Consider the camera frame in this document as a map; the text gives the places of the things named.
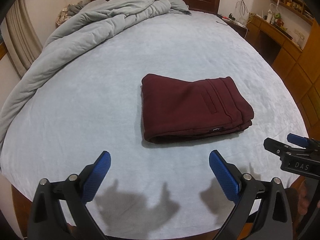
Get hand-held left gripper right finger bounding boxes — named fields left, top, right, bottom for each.
left=209, top=150, right=293, bottom=240

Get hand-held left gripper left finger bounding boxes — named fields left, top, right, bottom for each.
left=27, top=151, right=112, bottom=240

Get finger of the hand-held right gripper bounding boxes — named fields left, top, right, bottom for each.
left=264, top=137, right=293, bottom=158
left=287, top=133, right=320, bottom=151

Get maroon pants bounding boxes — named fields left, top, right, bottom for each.
left=140, top=74, right=255, bottom=144

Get person's right hand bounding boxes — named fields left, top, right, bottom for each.
left=299, top=180, right=320, bottom=217

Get wooden cabinet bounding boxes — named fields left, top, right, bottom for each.
left=271, top=17, right=320, bottom=140

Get bed with light blue sheet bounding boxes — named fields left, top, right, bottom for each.
left=0, top=12, right=309, bottom=238

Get wooden desk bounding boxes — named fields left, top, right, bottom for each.
left=246, top=12, right=304, bottom=73

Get dark nightstand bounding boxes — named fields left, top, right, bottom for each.
left=216, top=12, right=249, bottom=39

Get grey duvet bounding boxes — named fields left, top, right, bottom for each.
left=0, top=0, right=192, bottom=153

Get beige curtain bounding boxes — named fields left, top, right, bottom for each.
left=5, top=0, right=43, bottom=80

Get floral pillow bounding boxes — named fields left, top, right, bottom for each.
left=55, top=4, right=74, bottom=27

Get grey garment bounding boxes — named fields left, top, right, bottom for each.
left=67, top=1, right=86, bottom=16

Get white wall socket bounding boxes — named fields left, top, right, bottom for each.
left=292, top=29, right=305, bottom=42

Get wooden wall shelf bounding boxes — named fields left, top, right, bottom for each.
left=269, top=0, right=320, bottom=25

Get white wall cables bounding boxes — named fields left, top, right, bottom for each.
left=235, top=0, right=252, bottom=20

